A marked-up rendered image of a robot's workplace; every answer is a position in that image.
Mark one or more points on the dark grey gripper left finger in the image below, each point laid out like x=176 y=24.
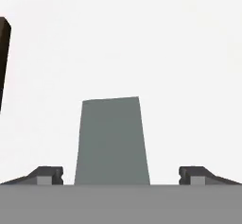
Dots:
x=47 y=172

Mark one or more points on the dark brown board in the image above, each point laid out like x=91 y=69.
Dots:
x=3 y=57

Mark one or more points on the grey tapered block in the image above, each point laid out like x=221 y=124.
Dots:
x=112 y=142

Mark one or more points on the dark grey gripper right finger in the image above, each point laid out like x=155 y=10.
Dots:
x=195 y=172

